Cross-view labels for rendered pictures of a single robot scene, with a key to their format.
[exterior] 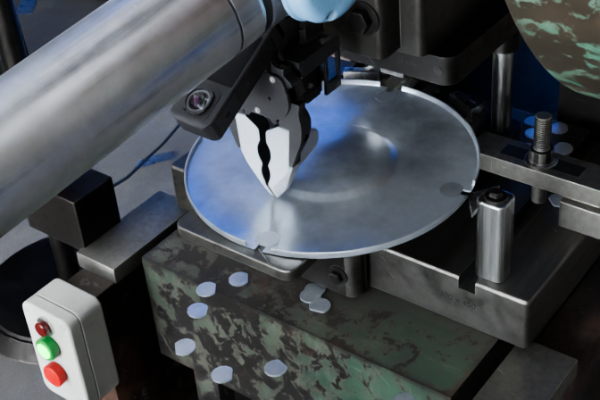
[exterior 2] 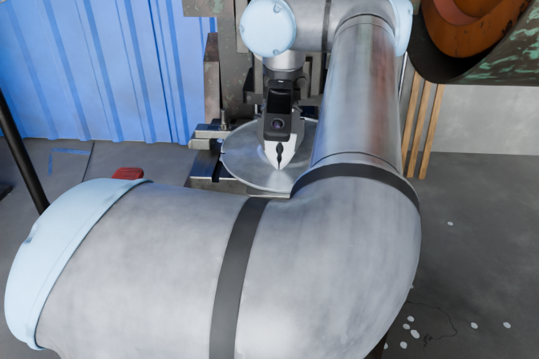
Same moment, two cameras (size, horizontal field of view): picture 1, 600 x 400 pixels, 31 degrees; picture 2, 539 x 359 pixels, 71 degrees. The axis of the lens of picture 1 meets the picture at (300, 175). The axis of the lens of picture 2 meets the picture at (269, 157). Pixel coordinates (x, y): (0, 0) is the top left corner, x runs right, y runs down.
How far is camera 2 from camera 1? 0.56 m
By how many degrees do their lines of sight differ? 30
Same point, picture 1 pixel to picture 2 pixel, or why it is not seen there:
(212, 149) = (230, 159)
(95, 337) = not seen: hidden behind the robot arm
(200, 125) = (285, 135)
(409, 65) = (310, 101)
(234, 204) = (265, 177)
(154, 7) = (382, 45)
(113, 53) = (388, 68)
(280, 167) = (289, 153)
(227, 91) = (289, 116)
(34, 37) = not seen: outside the picture
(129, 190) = not seen: hidden behind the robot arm
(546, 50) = (508, 47)
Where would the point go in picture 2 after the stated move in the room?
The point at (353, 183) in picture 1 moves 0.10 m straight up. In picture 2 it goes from (308, 155) to (310, 112)
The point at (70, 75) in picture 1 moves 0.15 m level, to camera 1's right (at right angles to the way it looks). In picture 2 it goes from (385, 82) to (473, 52)
